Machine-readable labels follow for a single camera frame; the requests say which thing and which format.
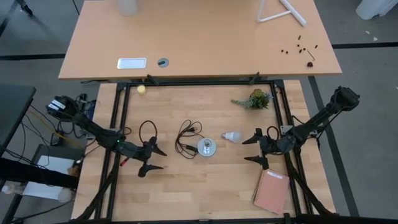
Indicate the black beam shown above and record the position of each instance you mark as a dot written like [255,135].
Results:
[31,174]

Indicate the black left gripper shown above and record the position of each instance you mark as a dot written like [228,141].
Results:
[138,152]

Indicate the black Allen key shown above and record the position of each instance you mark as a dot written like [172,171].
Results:
[311,56]

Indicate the clear plastic bottle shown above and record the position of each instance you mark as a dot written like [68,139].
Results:
[11,188]

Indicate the white tripod stand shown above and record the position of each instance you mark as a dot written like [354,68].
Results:
[293,14]

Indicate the tan wooden desk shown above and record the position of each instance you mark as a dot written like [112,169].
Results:
[202,37]

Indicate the chrome lamp socket base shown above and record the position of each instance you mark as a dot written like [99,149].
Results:
[206,147]

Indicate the black side desk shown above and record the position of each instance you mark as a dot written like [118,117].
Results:
[14,109]

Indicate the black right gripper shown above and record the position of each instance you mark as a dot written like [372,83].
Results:
[275,145]

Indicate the white sheet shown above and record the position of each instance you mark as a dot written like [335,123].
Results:
[53,163]

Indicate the white cylindrical container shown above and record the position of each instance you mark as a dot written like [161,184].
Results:
[127,7]

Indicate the white bag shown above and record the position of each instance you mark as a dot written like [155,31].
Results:
[376,7]

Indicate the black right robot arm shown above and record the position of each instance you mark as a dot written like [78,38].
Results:
[320,116]

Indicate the silver rectangular desk plate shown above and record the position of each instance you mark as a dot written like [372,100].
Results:
[132,63]

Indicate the black clamp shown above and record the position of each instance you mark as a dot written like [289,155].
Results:
[152,79]
[254,78]

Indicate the potted green succulent plant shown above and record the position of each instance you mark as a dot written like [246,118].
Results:
[256,99]

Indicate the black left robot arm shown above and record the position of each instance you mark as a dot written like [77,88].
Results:
[90,127]

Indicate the black power adapter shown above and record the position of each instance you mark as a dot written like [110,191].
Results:
[56,139]

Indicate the pink spiral notebook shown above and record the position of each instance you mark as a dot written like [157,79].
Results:
[272,191]

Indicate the round grey desk grommet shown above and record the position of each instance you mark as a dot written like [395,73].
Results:
[163,63]

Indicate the white lightbulb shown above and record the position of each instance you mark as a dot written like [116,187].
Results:
[234,137]

